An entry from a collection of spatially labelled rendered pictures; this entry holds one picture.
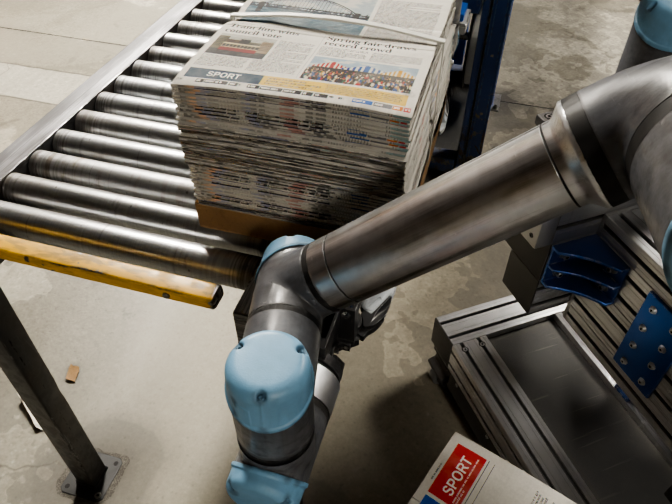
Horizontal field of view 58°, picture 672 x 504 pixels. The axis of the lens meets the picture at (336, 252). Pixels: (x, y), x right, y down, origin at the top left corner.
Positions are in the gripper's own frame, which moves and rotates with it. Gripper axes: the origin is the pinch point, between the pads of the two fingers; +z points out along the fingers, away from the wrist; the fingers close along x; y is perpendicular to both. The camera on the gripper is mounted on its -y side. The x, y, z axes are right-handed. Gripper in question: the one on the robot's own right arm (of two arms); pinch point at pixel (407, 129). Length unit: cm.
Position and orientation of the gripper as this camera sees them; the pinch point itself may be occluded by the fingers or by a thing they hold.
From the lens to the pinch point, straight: 109.6
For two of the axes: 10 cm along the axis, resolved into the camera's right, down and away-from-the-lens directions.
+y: 0.0, -7.1, -7.0
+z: -2.9, 6.7, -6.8
